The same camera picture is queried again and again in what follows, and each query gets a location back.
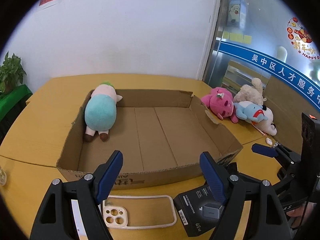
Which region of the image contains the black charger box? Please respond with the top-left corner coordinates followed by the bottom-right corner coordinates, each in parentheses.
top-left (174, 184), bottom-right (224, 237)

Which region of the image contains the leaf pattern paper cup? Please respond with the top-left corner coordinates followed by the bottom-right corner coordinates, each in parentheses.
top-left (0, 166), bottom-right (7, 186)

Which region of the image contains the white power bank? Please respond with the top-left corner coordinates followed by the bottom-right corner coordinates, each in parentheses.
top-left (71, 200), bottom-right (87, 240)

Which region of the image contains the clear white phone case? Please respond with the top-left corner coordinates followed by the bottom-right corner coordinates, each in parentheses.
top-left (101, 195), bottom-right (177, 230)

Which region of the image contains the teal pink plush pig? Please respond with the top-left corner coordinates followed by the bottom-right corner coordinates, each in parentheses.
top-left (84, 81), bottom-right (123, 142)

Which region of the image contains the small white earbud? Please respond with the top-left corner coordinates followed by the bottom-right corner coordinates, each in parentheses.
top-left (265, 138), bottom-right (273, 146)

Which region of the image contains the large potted green plant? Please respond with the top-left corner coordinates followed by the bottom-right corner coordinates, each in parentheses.
top-left (1, 52), bottom-right (27, 94)

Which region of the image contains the green cloth covered table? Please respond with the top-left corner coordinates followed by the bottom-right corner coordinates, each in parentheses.
top-left (0, 85), bottom-right (33, 120)

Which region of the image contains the person right hand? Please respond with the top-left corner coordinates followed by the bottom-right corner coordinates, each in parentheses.
top-left (286, 202), bottom-right (316, 229)

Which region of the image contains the white dog plush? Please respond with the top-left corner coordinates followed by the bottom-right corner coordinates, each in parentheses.
top-left (253, 105), bottom-right (277, 136)

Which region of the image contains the pink strawberry bear plush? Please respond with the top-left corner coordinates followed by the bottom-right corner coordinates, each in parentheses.
top-left (201, 87), bottom-right (239, 124)

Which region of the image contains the beige fluffy plush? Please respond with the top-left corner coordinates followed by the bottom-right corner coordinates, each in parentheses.
top-left (233, 77), bottom-right (267, 105)

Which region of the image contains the blue elephant plush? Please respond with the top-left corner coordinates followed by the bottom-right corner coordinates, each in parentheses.
top-left (234, 101), bottom-right (268, 125)

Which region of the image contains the brown cardboard box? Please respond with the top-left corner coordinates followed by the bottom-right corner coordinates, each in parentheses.
top-left (56, 89), bottom-right (242, 190)

